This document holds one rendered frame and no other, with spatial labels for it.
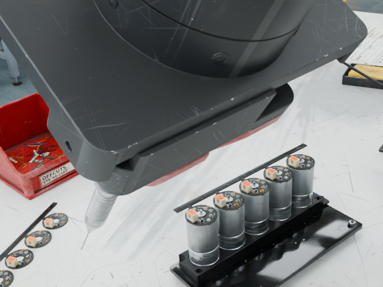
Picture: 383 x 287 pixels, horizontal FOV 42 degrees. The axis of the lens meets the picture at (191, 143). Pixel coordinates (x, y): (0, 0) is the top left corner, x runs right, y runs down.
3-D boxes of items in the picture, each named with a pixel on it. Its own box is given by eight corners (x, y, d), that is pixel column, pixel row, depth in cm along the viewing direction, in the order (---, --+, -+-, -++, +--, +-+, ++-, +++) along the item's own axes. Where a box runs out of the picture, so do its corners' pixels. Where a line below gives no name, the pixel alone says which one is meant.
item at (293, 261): (300, 199, 50) (301, 189, 49) (362, 233, 45) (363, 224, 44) (169, 276, 42) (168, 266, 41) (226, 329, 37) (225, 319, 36)
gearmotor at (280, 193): (296, 220, 45) (298, 172, 43) (277, 232, 44) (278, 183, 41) (276, 208, 47) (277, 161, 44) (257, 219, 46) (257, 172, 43)
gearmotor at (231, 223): (251, 248, 42) (250, 199, 40) (229, 262, 41) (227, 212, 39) (231, 234, 44) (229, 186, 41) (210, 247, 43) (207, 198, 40)
